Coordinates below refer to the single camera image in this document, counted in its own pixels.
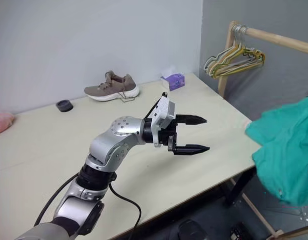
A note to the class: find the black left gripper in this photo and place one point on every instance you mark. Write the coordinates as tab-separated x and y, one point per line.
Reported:
170	135

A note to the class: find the green shorts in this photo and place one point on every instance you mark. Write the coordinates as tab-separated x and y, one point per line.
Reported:
284	150

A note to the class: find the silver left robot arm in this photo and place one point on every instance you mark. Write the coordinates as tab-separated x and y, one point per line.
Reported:
123	127

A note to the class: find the purple tissue box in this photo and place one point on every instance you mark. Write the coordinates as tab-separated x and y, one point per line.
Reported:
176	81

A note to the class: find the brown sneaker with white sole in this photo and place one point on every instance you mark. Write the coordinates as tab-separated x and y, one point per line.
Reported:
111	90

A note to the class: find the dark rounded shape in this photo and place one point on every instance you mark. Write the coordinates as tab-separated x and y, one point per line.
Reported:
192	230

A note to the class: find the wooden clothes rack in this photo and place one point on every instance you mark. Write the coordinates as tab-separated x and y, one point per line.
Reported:
269	35

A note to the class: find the black round container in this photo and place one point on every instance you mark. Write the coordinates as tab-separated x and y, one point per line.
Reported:
64	106

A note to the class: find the pink fluffy cloth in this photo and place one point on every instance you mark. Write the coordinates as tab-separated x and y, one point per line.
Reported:
2	123

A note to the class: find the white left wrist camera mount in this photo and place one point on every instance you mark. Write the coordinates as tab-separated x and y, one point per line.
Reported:
161	110

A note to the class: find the black table frame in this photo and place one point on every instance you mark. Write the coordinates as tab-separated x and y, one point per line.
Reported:
239	187

